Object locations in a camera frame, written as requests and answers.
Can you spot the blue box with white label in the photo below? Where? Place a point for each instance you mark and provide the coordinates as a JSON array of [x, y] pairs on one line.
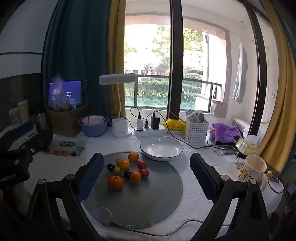
[[20, 129]]

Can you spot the yellow-green tissue pack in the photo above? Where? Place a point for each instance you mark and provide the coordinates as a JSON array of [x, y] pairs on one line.
[[248, 146]]

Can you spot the brown paper packet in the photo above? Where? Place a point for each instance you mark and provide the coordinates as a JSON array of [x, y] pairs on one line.
[[201, 117]]

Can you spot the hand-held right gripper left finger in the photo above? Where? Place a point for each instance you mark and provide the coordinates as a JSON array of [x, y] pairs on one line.
[[91, 176]]

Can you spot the clear crumpled plastic bag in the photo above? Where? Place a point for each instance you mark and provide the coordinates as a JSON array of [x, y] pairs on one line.
[[59, 92]]

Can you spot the large orange mandarin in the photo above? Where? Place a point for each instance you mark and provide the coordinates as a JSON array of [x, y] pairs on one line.
[[115, 182]]

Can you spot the balcony railing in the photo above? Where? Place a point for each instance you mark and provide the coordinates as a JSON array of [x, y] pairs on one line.
[[161, 76]]

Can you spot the white bowl with dark rim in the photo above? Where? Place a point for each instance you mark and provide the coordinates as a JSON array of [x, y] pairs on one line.
[[161, 148]]

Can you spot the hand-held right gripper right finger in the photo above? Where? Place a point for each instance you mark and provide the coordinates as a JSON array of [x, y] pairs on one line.
[[203, 178]]

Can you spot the black charger plug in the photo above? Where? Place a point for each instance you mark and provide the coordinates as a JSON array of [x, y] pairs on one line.
[[155, 122]]

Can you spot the steel thermos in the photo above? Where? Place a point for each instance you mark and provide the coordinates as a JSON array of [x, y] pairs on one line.
[[40, 121]]

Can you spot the brown paper cup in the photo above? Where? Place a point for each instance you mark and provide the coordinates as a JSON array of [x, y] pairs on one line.
[[23, 111]]

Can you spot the white textured tablecloth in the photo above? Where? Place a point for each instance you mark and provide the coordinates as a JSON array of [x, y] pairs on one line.
[[189, 208]]

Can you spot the purple cloth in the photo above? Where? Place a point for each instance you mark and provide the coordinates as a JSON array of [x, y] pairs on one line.
[[226, 132]]

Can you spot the tablet with purple screen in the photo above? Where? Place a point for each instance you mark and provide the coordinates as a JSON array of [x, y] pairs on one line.
[[74, 92]]

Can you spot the white small appliance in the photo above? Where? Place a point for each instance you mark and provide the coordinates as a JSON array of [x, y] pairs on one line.
[[240, 126]]

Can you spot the blue plastic basin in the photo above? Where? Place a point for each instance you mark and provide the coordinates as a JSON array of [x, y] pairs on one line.
[[92, 129]]

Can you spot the grey round placemat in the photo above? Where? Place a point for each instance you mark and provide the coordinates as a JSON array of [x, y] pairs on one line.
[[150, 201]]

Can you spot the white mug with bear print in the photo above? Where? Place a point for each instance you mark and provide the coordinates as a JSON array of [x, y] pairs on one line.
[[251, 171]]

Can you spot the white perforated basket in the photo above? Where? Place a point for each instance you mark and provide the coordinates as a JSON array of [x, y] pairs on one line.
[[196, 133]]

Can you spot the red cherry tomato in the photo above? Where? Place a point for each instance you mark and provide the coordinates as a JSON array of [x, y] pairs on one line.
[[143, 172], [142, 164]]

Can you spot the clear bag of small items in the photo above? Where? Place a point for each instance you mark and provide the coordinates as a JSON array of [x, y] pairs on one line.
[[67, 150]]

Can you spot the white power strip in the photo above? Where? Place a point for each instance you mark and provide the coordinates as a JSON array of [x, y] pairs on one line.
[[150, 132]]

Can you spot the white printed packet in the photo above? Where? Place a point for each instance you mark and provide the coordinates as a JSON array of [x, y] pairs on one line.
[[192, 115]]

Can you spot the hanging grey garment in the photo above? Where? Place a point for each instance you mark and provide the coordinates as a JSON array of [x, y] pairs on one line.
[[240, 76]]

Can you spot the small labelled box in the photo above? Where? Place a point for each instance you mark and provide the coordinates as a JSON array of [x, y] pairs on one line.
[[212, 136]]

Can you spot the teal curtain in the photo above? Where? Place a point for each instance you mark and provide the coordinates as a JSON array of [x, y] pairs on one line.
[[76, 46]]

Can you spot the dark cherry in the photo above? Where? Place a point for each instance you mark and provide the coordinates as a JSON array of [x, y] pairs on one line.
[[128, 174], [111, 167]]

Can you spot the small yellow kumquat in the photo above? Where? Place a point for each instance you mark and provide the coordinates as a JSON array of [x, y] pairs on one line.
[[116, 170], [119, 160]]

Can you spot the flat printed packet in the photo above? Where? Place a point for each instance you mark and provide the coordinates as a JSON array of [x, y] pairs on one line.
[[220, 151]]

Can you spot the cardboard box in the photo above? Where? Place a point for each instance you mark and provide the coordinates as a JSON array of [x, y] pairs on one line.
[[64, 122]]

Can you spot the dark window frame post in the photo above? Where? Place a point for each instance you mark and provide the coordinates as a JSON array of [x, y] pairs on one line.
[[175, 58], [260, 81]]

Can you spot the yellow curtain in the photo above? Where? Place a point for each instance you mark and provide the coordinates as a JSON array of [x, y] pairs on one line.
[[116, 46], [282, 104]]

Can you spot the yellow plastic bag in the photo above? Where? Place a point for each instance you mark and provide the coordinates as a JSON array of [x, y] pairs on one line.
[[174, 124]]

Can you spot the white charger plug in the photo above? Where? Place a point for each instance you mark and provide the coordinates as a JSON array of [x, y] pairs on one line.
[[140, 124]]

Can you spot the white desk lamp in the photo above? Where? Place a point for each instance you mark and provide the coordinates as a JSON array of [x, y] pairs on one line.
[[120, 129]]

